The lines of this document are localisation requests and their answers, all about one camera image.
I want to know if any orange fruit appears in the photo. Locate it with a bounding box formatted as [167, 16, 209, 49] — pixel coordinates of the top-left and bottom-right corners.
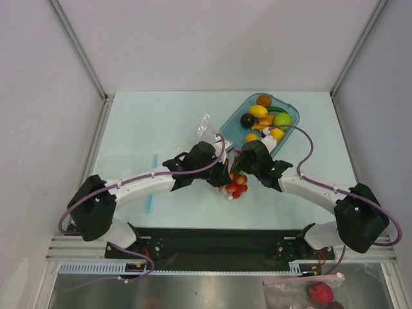
[245, 133, 259, 143]

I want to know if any orange ginger root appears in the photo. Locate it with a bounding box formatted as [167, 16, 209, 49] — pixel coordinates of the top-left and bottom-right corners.
[251, 114, 276, 132]

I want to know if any teal plastic tray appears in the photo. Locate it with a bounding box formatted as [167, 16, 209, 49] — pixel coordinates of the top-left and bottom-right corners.
[220, 93, 300, 156]

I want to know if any white cable duct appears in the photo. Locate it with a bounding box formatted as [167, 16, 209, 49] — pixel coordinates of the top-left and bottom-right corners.
[59, 261, 319, 277]

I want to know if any red strawberry bunch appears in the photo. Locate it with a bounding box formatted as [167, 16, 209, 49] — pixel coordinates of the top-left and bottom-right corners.
[219, 172, 248, 201]

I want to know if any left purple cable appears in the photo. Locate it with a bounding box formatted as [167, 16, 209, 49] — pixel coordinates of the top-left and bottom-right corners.
[57, 132, 226, 290]

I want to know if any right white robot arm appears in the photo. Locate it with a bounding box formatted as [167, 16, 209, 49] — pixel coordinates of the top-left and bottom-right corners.
[232, 140, 389, 258]

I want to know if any red fruit in bag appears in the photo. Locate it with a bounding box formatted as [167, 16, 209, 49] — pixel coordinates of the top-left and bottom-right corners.
[308, 282, 334, 306]

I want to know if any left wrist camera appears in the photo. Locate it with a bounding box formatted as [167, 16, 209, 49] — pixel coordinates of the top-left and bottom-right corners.
[213, 135, 233, 162]

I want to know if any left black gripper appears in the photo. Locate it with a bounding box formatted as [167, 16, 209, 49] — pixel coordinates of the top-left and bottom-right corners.
[193, 154, 231, 187]

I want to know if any green chili pepper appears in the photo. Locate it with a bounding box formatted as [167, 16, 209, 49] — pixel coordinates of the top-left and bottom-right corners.
[266, 106, 288, 115]

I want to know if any yellow lemon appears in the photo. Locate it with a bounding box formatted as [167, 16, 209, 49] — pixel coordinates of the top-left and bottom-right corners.
[249, 105, 268, 119]

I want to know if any dark purple fruit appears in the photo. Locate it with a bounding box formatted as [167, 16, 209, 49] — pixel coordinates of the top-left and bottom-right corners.
[240, 113, 256, 128]

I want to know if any brown kiwi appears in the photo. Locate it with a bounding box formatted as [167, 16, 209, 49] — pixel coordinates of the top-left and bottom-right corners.
[256, 95, 272, 108]

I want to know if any green apple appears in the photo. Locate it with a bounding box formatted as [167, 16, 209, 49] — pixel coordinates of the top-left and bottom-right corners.
[273, 113, 293, 126]

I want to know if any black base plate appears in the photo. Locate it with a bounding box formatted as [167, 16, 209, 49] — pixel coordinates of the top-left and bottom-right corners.
[104, 227, 335, 273]

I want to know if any yellow pear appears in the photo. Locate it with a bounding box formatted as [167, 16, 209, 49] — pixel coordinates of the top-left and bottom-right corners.
[270, 128, 285, 142]

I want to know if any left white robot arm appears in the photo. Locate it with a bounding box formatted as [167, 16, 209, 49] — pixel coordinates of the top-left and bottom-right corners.
[67, 138, 233, 258]

